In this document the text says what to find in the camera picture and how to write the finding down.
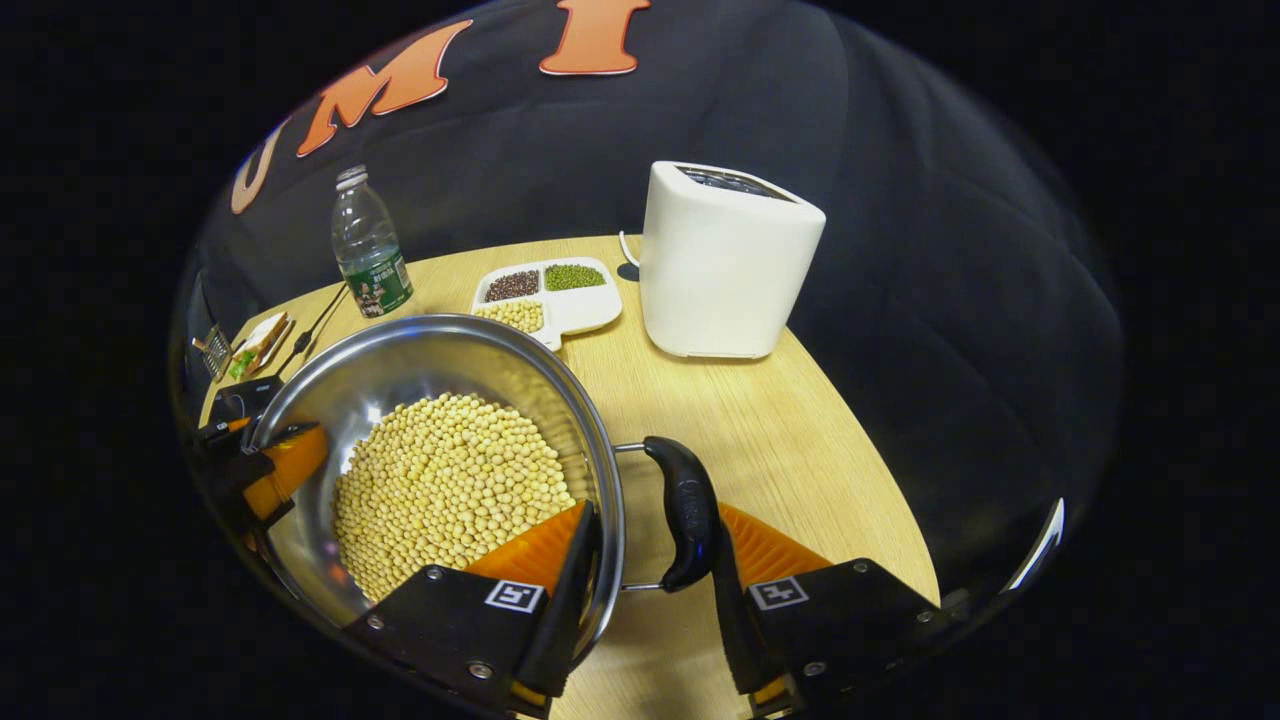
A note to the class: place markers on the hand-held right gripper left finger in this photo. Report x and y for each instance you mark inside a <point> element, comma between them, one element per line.
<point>570,610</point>

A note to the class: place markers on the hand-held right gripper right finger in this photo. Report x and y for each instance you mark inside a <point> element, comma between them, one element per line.
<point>735,630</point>

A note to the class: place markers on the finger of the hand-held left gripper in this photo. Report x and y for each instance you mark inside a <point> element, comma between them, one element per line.
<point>222,435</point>
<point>295,465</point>

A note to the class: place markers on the black induction cooktop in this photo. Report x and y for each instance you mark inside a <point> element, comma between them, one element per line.
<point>245,398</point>

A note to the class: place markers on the sandwich on white plate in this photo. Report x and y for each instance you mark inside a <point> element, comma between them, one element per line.
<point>258,345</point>

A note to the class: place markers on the pile of soybeans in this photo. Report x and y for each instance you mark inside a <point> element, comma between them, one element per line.
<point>450,480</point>

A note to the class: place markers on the clear plastic water bottle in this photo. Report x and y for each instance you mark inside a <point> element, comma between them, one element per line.
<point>372,260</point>

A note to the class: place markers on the white divided bean dish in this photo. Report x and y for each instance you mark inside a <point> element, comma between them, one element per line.
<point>585,305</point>

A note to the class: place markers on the white toaster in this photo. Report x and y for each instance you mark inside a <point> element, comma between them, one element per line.
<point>720,270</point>

